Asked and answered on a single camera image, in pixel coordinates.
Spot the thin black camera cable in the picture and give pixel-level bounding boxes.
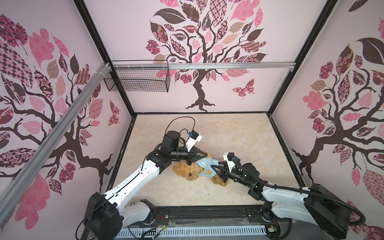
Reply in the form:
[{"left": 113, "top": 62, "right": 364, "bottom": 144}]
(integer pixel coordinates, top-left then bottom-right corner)
[{"left": 164, "top": 116, "right": 196, "bottom": 142}]

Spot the black wire basket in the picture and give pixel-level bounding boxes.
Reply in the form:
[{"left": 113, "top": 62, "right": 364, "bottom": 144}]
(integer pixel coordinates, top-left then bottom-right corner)
[{"left": 104, "top": 60, "right": 171, "bottom": 93}]

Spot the light blue bear shirt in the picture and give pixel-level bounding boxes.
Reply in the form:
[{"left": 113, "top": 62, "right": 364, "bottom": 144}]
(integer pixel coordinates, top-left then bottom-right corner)
[{"left": 197, "top": 158, "right": 219, "bottom": 178}]

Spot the white slotted cable duct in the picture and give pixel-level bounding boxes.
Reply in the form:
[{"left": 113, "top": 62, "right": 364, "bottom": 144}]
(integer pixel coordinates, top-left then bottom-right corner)
[{"left": 114, "top": 226, "right": 267, "bottom": 240}]

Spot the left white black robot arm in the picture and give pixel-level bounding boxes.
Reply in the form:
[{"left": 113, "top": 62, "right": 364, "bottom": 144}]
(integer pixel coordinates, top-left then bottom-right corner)
[{"left": 82, "top": 131, "right": 207, "bottom": 240}]

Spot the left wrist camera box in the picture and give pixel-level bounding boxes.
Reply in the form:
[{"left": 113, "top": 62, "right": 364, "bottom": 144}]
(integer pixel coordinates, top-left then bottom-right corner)
[{"left": 186, "top": 130, "right": 202, "bottom": 152}]

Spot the brown teddy bear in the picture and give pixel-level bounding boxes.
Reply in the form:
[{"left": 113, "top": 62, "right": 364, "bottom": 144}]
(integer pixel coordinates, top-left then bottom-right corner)
[{"left": 172, "top": 154, "right": 228, "bottom": 187}]

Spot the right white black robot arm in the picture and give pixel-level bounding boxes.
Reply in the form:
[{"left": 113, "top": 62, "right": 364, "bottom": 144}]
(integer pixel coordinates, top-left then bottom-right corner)
[{"left": 211, "top": 162, "right": 366, "bottom": 239}]

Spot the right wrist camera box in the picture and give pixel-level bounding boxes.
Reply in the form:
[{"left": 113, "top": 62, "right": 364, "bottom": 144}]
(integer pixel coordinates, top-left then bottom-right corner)
[{"left": 223, "top": 153, "right": 237, "bottom": 172}]

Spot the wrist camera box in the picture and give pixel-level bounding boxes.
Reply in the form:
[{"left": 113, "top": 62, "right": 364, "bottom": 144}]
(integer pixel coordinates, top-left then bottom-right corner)
[
  {"left": 186, "top": 130, "right": 202, "bottom": 152},
  {"left": 223, "top": 153, "right": 237, "bottom": 172}
]

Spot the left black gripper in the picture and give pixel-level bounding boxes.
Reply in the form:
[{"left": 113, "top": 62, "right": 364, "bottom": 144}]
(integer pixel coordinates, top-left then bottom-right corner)
[{"left": 170, "top": 145, "right": 207, "bottom": 166}]

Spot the diagonal aluminium rail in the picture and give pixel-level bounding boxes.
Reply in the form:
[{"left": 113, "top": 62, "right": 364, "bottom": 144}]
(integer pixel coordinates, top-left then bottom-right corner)
[{"left": 1, "top": 63, "right": 111, "bottom": 224}]

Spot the horizontal aluminium rail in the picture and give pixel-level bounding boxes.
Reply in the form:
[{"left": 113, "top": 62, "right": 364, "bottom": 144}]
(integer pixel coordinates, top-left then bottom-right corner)
[{"left": 113, "top": 61, "right": 296, "bottom": 70}]

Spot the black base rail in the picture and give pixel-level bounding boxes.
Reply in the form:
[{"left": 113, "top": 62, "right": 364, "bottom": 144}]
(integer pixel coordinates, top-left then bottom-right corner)
[{"left": 86, "top": 203, "right": 325, "bottom": 226}]

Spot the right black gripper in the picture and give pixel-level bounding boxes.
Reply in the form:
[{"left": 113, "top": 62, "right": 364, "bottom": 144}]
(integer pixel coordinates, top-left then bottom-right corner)
[{"left": 212, "top": 161, "right": 252, "bottom": 189}]

